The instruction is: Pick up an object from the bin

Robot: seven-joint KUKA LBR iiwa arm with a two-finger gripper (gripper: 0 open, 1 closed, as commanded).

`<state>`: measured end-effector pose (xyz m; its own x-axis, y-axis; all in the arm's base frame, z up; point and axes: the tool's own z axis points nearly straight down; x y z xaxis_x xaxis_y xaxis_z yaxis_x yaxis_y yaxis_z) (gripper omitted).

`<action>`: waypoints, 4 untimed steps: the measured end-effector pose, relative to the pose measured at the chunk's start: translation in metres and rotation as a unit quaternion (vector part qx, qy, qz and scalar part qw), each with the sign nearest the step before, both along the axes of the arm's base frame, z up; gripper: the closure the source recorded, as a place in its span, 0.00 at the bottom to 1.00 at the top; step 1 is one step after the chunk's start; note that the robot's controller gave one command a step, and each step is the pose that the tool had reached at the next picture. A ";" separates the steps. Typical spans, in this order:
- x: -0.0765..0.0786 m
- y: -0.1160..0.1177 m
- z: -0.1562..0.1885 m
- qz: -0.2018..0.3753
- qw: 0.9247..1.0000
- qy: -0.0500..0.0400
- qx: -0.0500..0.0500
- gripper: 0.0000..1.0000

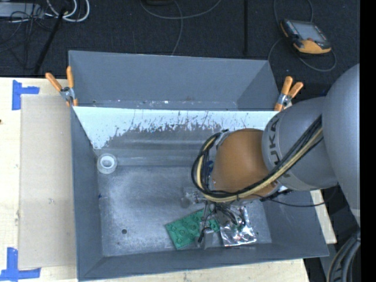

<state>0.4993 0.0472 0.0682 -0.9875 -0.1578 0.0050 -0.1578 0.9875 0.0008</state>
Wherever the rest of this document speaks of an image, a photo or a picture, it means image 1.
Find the dark green flat block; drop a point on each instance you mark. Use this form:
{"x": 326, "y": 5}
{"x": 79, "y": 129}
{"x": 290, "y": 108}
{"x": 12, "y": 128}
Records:
{"x": 183, "y": 229}

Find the clear glass thing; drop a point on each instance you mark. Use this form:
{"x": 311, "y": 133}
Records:
{"x": 191, "y": 197}

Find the silver foil packet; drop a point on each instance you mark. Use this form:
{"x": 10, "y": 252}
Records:
{"x": 238, "y": 237}

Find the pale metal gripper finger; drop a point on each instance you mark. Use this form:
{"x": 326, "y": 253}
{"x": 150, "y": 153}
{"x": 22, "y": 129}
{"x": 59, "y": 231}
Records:
{"x": 211, "y": 241}

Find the grey metal bin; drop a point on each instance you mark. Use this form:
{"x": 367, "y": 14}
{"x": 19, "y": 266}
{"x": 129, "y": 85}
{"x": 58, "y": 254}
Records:
{"x": 141, "y": 204}

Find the clear tape roll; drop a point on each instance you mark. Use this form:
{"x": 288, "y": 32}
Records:
{"x": 107, "y": 163}

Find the pale wood flat board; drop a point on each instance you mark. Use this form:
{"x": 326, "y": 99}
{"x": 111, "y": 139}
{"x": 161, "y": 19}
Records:
{"x": 47, "y": 172}

